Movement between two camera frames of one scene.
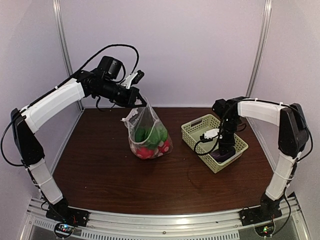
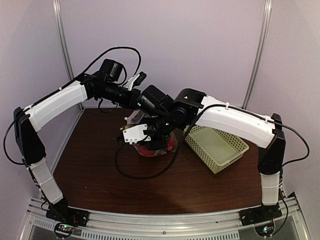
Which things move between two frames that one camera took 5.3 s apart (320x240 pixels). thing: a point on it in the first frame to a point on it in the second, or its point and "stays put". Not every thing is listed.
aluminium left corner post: [60, 16] stays put
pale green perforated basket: [202, 136] stays put
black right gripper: [224, 144] to [162, 143]
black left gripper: [129, 101] stays put
